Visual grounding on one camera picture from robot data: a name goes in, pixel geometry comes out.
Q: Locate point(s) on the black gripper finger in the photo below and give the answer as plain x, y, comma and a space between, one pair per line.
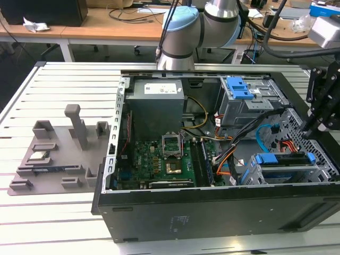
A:
333, 119
314, 119

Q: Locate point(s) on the hard disk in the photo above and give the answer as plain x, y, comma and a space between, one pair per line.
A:
267, 159

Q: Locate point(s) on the grey metal disk bay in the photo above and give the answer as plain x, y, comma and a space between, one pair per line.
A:
320, 175

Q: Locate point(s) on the wooden desk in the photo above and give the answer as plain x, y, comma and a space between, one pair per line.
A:
292, 40
79, 30

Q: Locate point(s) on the clear plastic bag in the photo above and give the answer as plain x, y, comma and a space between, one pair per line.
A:
300, 25

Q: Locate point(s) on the blue cardboard box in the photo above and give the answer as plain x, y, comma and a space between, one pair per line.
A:
325, 9

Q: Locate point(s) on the grey flat box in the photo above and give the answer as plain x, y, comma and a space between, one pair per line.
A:
295, 13

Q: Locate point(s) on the grey metal drive cage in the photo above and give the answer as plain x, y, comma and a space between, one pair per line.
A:
239, 111

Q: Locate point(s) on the blue plastic drive latch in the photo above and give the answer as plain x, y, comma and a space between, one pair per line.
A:
239, 89

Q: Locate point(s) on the small black cube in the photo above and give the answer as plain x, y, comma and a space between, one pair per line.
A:
267, 20

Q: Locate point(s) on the black desktop box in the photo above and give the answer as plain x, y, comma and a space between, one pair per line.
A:
246, 21

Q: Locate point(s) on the black RAM slot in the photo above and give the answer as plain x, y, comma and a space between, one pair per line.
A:
196, 162

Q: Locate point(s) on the black open PC case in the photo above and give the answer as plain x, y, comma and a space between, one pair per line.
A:
212, 217

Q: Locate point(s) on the CPU socket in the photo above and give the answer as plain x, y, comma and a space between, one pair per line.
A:
173, 168

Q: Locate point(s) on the black graphics card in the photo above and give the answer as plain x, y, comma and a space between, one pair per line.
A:
170, 183

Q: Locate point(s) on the grey power supply unit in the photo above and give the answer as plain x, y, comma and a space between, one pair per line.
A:
154, 111

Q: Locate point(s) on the green motherboard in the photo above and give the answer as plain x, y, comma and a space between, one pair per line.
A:
148, 164

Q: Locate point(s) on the black chair caster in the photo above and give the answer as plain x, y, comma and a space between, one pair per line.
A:
137, 50

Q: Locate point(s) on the grey parts rack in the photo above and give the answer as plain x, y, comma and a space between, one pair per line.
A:
66, 164

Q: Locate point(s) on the silver CPU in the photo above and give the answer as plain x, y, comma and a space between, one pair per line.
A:
39, 156

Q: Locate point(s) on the large black box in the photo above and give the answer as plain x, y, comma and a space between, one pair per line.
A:
40, 12

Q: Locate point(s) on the crumpled white plastic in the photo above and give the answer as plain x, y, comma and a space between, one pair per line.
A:
34, 25

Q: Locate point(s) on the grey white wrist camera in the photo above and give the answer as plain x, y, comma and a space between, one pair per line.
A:
326, 34

